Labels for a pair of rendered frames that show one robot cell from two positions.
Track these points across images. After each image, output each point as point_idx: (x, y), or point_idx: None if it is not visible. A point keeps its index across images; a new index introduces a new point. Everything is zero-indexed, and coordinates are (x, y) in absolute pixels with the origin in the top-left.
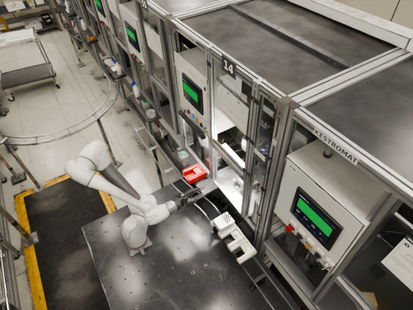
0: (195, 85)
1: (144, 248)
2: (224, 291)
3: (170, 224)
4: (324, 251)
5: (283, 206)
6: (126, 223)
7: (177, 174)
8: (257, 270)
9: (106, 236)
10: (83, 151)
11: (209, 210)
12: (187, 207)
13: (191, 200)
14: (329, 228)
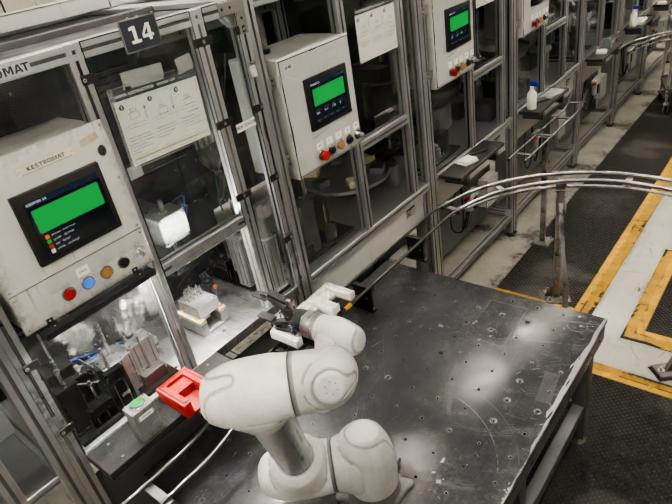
0: (75, 171)
1: None
2: (394, 333)
3: None
4: (348, 123)
5: (304, 144)
6: (365, 436)
7: (173, 462)
8: (344, 313)
9: None
10: (268, 366)
11: None
12: (254, 442)
13: (281, 319)
14: (340, 79)
